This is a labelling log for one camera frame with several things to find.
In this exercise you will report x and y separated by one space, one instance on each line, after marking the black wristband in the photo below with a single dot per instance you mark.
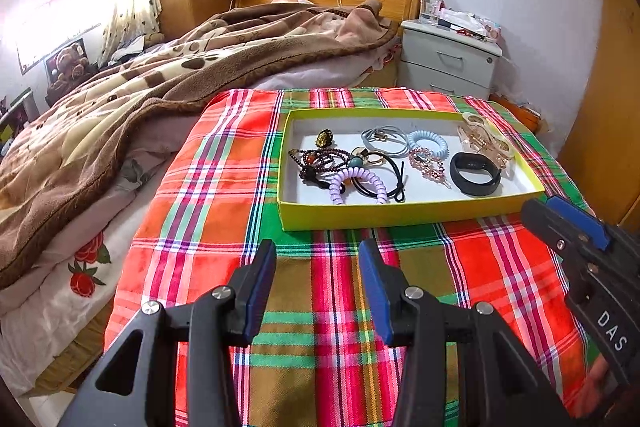
475 189

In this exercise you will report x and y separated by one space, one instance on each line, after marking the brown patterned blanket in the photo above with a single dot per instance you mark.
125 107

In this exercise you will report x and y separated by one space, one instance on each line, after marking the yellow-green cardboard box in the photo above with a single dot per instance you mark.
400 217

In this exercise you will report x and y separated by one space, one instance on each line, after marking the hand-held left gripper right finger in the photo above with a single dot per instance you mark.
372 292

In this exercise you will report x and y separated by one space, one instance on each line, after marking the nightstand clutter pile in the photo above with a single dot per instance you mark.
470 24

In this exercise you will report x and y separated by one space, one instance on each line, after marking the window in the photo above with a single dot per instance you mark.
55 22

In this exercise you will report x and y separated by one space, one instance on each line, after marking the red green plaid cloth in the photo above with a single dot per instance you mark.
210 207

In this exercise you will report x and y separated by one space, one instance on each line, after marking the person's right hand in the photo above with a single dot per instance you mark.
597 392

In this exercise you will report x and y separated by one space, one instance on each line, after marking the clear beige hair claw clip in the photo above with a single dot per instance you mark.
480 139

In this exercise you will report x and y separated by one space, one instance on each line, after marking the brown teddy bear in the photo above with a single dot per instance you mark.
70 67

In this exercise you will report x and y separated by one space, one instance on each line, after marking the wooden door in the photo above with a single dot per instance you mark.
610 107

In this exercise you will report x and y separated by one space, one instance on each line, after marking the desk with bottles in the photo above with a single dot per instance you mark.
15 117

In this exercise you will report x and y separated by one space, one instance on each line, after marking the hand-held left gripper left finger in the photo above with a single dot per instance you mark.
262 287

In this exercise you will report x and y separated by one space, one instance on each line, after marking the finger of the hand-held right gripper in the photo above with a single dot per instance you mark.
585 224
560 229

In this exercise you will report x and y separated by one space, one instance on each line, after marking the rose gold rhinestone hair clip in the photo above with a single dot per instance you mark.
425 162

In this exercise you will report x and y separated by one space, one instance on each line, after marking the white nightstand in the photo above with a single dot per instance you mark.
450 62

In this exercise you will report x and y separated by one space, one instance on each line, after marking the pale floral bed sheet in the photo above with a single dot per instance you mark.
60 267

